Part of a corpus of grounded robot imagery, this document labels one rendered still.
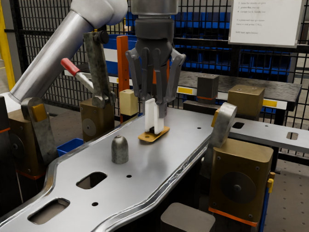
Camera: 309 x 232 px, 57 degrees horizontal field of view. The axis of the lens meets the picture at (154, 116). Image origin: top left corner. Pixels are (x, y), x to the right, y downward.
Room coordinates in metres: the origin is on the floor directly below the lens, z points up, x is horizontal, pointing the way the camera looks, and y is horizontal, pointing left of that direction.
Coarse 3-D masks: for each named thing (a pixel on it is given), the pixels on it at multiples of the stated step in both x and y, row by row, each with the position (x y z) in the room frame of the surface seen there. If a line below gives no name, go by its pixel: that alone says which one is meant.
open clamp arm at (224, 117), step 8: (224, 104) 0.43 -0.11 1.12; (232, 104) 0.44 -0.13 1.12; (216, 112) 0.44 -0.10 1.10; (224, 112) 0.42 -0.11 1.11; (232, 112) 0.42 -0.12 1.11; (216, 120) 0.43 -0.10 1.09; (224, 120) 0.42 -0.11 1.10; (232, 120) 0.44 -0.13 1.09; (216, 128) 0.43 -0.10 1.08; (224, 128) 0.42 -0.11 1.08; (216, 136) 0.43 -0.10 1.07; (224, 136) 0.42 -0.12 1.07; (208, 144) 0.43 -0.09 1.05; (216, 144) 0.43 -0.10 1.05; (208, 152) 0.43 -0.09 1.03; (208, 160) 0.43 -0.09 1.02; (200, 168) 0.44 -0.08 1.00; (208, 168) 0.43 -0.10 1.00; (208, 176) 0.43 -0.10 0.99
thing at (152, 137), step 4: (152, 128) 0.57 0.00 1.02; (164, 128) 0.59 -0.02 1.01; (168, 128) 0.59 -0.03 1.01; (144, 132) 0.57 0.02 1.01; (148, 132) 0.57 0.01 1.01; (152, 132) 0.57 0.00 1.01; (160, 132) 0.57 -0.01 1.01; (164, 132) 0.57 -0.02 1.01; (140, 136) 0.55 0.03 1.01; (144, 136) 0.55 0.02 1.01; (148, 136) 0.55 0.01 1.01; (152, 136) 0.55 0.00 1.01; (156, 136) 0.55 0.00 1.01; (148, 140) 0.53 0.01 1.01; (152, 140) 0.53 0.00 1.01
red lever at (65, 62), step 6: (66, 60) 0.70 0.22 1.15; (66, 66) 0.69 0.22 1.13; (72, 66) 0.69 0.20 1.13; (72, 72) 0.68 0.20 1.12; (78, 72) 0.68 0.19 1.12; (78, 78) 0.67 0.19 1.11; (84, 78) 0.67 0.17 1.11; (84, 84) 0.67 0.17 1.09; (90, 84) 0.66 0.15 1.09; (90, 90) 0.66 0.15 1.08
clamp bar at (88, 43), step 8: (88, 32) 0.65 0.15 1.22; (96, 32) 0.66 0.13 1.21; (104, 32) 0.64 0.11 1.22; (88, 40) 0.64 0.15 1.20; (96, 40) 0.64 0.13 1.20; (104, 40) 0.63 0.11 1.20; (88, 48) 0.64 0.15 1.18; (96, 48) 0.66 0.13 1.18; (88, 56) 0.64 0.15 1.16; (96, 56) 0.64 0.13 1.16; (104, 56) 0.66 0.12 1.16; (96, 64) 0.63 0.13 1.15; (104, 64) 0.66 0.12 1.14; (96, 72) 0.63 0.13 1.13; (104, 72) 0.66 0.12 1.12; (96, 80) 0.63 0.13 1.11; (104, 80) 0.66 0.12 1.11; (96, 88) 0.63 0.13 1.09; (104, 88) 0.66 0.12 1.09; (104, 104) 0.63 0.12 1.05; (112, 104) 0.65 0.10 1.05
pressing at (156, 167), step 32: (128, 128) 0.61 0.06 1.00; (192, 128) 0.61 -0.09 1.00; (64, 160) 0.46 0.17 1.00; (96, 160) 0.46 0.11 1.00; (160, 160) 0.46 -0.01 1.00; (192, 160) 0.47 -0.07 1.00; (64, 192) 0.36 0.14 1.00; (96, 192) 0.36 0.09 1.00; (128, 192) 0.36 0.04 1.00; (160, 192) 0.37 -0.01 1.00; (0, 224) 0.29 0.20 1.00; (32, 224) 0.30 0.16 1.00; (64, 224) 0.30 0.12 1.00; (96, 224) 0.30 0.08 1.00
